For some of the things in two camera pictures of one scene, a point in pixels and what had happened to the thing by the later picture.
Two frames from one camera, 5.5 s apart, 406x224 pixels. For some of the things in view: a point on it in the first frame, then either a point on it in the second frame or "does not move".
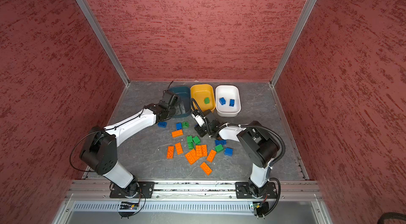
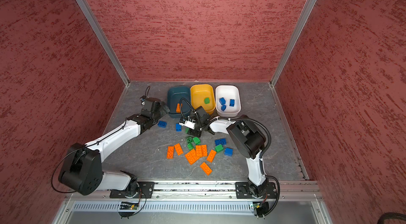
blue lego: (228, 151) does not move
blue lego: (178, 126) does not move
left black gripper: (182, 108) -> (163, 112)
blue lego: (218, 142) does not move
